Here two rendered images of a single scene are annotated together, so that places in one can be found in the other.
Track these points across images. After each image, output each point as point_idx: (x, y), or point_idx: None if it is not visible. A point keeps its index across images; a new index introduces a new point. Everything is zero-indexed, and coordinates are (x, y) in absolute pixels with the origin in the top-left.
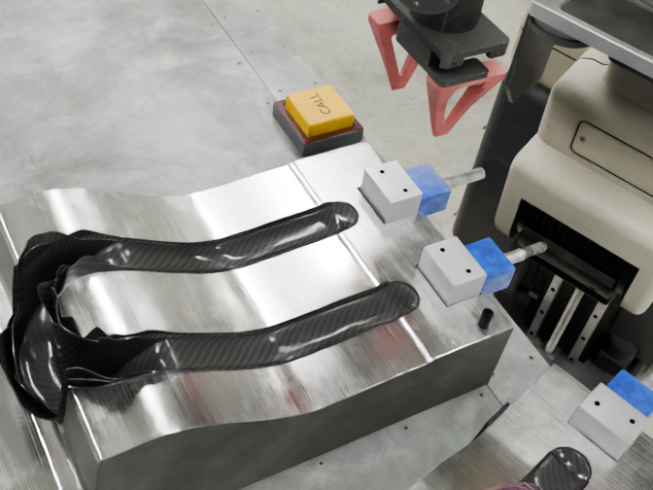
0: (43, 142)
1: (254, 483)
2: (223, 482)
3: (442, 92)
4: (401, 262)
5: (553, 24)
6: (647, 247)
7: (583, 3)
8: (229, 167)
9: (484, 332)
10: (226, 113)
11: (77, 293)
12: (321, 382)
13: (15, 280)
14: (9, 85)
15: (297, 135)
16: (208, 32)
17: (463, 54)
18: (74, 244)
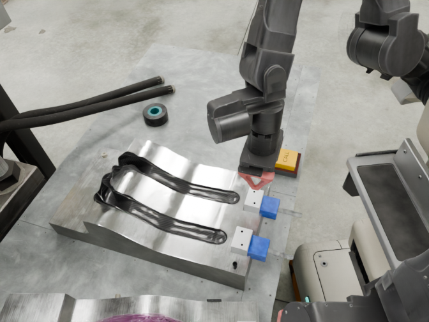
0: (197, 126)
1: (145, 260)
2: (132, 253)
3: (238, 173)
4: (233, 226)
5: (350, 172)
6: None
7: (373, 170)
8: None
9: (232, 269)
10: None
11: (124, 173)
12: (168, 245)
13: (118, 161)
14: (206, 104)
15: None
16: (283, 113)
17: (248, 163)
18: (138, 160)
